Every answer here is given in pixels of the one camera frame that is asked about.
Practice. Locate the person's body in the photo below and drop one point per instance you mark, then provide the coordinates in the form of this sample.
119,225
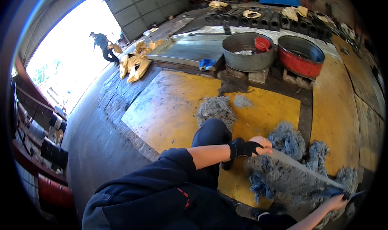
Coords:
157,196

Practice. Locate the person's right hand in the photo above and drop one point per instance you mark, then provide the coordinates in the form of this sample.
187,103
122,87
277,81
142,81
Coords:
337,202

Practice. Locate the row of black cylinders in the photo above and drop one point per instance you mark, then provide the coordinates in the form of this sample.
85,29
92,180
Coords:
269,19

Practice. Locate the red metal tub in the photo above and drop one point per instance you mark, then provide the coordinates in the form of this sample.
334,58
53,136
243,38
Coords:
298,61

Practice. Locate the person's legs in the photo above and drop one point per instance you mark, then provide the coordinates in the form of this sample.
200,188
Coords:
212,134

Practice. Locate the concrete block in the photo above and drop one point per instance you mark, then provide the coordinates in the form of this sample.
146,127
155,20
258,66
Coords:
298,80
250,75

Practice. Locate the heap of yellow paper bags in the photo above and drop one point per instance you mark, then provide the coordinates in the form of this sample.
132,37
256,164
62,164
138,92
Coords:
136,61

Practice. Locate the small grey cotton tuft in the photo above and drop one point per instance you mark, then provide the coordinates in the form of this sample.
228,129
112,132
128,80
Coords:
242,101

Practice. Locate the dark blue scissors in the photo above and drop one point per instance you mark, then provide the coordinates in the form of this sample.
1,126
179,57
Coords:
329,193

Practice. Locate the grey sectional door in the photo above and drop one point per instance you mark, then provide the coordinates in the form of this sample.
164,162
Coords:
145,8

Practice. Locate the blue-grey cotton waste pile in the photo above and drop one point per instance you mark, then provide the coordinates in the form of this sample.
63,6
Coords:
285,139

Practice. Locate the grey cotton waste pile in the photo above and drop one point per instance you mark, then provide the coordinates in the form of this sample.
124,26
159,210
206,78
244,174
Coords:
215,108

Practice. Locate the grey metal tub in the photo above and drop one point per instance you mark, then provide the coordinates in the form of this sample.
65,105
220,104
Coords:
247,60

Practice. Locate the person's left hand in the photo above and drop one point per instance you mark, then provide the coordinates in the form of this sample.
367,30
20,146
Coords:
264,142

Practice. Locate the red plastic cup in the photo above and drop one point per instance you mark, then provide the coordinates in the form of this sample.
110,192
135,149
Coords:
262,43

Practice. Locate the grey fabric strip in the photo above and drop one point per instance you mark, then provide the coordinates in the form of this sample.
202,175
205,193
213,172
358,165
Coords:
306,168

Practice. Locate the person's left fingers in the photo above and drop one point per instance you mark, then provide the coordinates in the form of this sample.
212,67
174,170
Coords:
268,148

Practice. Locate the person's right fingers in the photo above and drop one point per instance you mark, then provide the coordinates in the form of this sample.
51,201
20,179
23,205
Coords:
343,200

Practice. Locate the long metal tray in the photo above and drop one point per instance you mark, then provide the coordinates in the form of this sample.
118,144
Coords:
188,51

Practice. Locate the rack with black rolls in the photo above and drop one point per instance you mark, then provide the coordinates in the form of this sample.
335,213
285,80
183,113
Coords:
39,130

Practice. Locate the red barrel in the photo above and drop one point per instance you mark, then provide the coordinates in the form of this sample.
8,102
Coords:
54,193

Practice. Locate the black wrist band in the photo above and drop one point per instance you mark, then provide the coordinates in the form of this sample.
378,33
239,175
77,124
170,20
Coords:
241,148

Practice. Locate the yellow paper sheet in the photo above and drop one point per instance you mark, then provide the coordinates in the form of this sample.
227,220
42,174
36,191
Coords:
251,14
217,4
293,12

